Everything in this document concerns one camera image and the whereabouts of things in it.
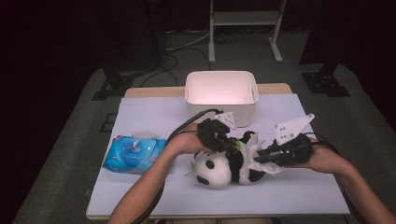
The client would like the white floor cable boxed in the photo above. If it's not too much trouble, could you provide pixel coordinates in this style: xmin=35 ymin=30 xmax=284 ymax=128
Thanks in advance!
xmin=164 ymin=31 xmax=211 ymax=52

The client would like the white table sheet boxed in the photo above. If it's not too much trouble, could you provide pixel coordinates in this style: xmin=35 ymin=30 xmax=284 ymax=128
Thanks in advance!
xmin=87 ymin=93 xmax=351 ymax=217

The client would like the white metal stand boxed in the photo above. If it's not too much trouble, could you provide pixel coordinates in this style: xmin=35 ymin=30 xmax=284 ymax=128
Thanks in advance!
xmin=207 ymin=0 xmax=288 ymax=64

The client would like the right hand-held gripper cable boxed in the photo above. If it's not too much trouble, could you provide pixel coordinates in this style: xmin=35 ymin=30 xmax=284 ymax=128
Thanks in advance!
xmin=303 ymin=132 xmax=341 ymax=157

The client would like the white plastic bin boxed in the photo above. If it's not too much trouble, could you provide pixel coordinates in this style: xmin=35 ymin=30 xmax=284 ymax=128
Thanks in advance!
xmin=184 ymin=70 xmax=260 ymax=129

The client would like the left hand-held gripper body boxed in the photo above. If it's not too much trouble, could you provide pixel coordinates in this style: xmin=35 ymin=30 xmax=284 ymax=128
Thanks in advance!
xmin=197 ymin=111 xmax=239 ymax=153

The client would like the blue wet wipes pack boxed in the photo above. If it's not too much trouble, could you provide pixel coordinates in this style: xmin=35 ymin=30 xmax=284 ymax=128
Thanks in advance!
xmin=102 ymin=131 xmax=169 ymax=175

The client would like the panda plush toy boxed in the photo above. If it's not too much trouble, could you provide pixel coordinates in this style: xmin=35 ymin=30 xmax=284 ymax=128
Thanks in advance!
xmin=186 ymin=130 xmax=267 ymax=190

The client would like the person's left hand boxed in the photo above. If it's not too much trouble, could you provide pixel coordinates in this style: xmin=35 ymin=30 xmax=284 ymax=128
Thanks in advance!
xmin=166 ymin=122 xmax=214 ymax=157

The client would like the person's right hand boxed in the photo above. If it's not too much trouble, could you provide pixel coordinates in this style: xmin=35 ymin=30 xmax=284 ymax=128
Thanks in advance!
xmin=286 ymin=139 xmax=351 ymax=175

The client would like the black floor cable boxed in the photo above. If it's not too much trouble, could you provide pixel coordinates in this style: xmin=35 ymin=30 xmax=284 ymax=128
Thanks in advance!
xmin=139 ymin=54 xmax=180 ymax=88

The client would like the hand-held gripper cable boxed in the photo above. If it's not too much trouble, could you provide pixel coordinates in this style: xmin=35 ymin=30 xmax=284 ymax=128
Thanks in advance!
xmin=134 ymin=107 xmax=223 ymax=224
xmin=303 ymin=132 xmax=341 ymax=157

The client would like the left hand-held gripper cable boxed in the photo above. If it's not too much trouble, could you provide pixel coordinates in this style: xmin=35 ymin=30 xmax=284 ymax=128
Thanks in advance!
xmin=134 ymin=107 xmax=223 ymax=224

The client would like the wooden table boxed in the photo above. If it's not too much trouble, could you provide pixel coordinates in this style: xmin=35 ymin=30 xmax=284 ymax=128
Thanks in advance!
xmin=86 ymin=82 xmax=351 ymax=221

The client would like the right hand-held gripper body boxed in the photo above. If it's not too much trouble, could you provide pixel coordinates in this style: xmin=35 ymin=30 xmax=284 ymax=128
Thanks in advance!
xmin=272 ymin=113 xmax=316 ymax=166

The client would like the dark floor plate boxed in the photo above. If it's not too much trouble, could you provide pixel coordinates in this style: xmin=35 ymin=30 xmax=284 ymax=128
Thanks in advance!
xmin=100 ymin=113 xmax=119 ymax=133

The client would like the white wet wipe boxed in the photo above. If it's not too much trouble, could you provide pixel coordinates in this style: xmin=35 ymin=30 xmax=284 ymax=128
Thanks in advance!
xmin=244 ymin=132 xmax=283 ymax=175

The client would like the black stand base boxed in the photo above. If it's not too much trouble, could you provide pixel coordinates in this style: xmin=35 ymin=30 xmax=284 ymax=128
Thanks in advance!
xmin=301 ymin=63 xmax=351 ymax=98
xmin=92 ymin=66 xmax=134 ymax=102

